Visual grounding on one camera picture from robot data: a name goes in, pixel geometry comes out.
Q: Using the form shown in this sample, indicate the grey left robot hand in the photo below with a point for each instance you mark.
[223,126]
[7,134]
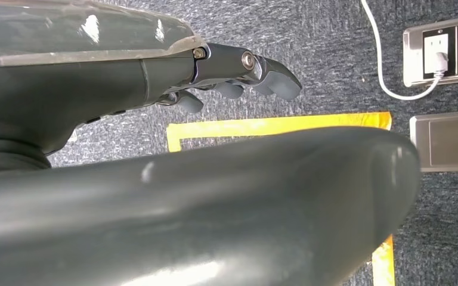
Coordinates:
[197,213]

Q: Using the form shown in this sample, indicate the ribbed grey left arm sleeve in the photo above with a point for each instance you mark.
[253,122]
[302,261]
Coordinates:
[7,160]

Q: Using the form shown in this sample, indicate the yellow floor tape outline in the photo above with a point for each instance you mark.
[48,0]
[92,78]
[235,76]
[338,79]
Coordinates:
[272,124]

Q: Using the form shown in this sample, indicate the open metal floor socket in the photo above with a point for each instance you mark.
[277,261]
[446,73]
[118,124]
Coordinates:
[412,59]

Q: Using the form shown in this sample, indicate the closed metal floor socket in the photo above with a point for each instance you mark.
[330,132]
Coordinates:
[446,142]

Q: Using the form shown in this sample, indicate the white power plug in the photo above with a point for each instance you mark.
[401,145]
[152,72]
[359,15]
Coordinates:
[440,62]

